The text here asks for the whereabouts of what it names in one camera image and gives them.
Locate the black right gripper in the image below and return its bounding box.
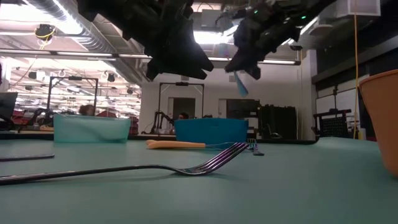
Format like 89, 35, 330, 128
224, 0, 301, 80

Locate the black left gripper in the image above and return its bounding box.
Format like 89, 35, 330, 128
133, 0, 215, 80

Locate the black metal fork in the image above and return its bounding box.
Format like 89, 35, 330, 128
0, 142, 251, 187

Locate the bright ceiling light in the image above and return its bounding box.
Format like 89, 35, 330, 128
192, 18, 318, 46

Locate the dark doorway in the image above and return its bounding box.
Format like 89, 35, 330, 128
172, 97, 197, 121

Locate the dark window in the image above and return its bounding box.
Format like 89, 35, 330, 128
226, 98, 261, 119

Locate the grey ceiling unit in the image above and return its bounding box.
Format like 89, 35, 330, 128
200, 8, 225, 31

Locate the black cabinet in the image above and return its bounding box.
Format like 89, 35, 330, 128
257, 105, 299, 141

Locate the blue plastic bin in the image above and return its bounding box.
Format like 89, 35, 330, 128
174, 118, 249, 146

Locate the whiteboard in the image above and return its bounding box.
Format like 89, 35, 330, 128
315, 88, 358, 139

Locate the black perforated cart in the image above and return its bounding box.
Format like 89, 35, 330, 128
312, 108, 353, 139

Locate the translucent teal plastic bin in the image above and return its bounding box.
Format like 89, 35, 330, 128
53, 114, 131, 144

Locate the long LED light bar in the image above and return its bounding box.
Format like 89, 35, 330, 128
0, 48, 302, 66

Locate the white ceiling box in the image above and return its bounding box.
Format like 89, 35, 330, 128
351, 0, 382, 16

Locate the green table mat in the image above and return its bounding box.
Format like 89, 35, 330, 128
0, 136, 398, 224

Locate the orange plastic bin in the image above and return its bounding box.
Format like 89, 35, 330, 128
358, 68, 398, 178

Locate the wooden background table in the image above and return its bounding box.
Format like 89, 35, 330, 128
0, 125, 54, 135

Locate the dark monitor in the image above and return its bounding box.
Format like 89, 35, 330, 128
0, 91, 19, 118

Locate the black rig frame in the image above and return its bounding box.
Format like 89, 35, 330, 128
157, 81, 206, 125
46, 75, 100, 125

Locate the yellow hanging cable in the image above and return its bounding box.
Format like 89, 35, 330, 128
353, 14, 361, 140

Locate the ceiling cable reel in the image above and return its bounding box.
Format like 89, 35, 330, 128
34, 23, 57, 42

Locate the silver ventilation duct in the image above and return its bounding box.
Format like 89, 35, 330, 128
18, 0, 155, 83

